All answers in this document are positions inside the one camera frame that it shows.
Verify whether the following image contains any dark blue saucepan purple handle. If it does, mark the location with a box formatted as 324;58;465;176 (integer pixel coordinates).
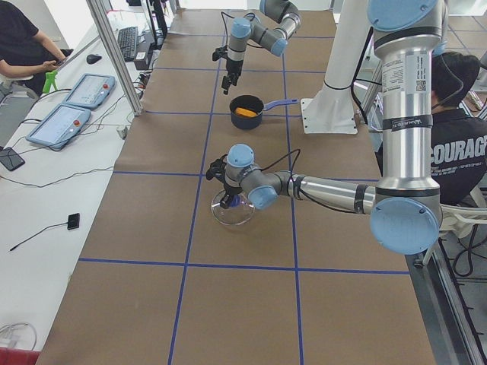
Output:
229;95;299;130

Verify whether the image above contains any seated person black courage jacket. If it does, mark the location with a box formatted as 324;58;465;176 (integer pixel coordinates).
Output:
375;52;487;208

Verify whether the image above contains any yellow plastic corn cob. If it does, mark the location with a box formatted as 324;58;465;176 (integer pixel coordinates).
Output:
234;107;258;118

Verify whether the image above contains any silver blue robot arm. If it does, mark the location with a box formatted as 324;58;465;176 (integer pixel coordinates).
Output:
219;1;447;255
212;1;301;95

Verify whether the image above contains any white office chair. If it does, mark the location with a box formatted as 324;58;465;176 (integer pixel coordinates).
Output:
439;186;486;238

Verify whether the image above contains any small black device on table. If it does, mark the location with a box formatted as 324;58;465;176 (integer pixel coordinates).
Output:
67;213;81;230

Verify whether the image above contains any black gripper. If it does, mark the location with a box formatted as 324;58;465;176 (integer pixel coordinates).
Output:
220;181;242;208
221;59;243;94

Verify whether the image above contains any aluminium frame post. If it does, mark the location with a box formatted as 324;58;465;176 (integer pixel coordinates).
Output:
86;0;143;116

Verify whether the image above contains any black keyboard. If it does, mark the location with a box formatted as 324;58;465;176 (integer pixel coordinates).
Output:
117;27;138;62

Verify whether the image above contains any brown table mat blue grid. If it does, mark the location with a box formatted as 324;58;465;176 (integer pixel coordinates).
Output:
38;11;435;364

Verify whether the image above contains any black smartphone on table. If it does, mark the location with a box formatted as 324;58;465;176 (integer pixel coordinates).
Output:
0;147;25;171

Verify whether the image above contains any glass lid purple knob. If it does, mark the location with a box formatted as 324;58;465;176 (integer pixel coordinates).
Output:
211;190;255;226

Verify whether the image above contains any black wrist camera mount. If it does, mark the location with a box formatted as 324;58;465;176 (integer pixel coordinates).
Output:
212;46;228;62
205;156;227;183

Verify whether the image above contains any black computer mouse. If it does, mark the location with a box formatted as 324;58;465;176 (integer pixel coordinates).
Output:
86;54;102;65

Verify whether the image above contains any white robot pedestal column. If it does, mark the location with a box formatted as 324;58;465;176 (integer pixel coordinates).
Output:
301;0;371;135

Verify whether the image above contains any far blue teach pendant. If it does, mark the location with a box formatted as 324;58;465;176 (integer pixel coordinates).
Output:
63;73;116;110

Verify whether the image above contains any orange black power strip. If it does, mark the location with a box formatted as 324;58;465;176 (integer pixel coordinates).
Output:
134;72;150;90

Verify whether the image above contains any near blue teach pendant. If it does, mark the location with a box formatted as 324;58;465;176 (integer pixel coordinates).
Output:
26;103;91;151

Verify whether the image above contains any blue teach pendant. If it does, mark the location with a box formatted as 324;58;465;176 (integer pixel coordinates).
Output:
26;103;91;151
63;73;116;110

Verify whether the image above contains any green clamp tool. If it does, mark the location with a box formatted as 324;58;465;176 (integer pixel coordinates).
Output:
43;70;58;94

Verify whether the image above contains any person in black shirt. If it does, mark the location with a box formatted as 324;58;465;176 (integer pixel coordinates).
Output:
1;1;73;96

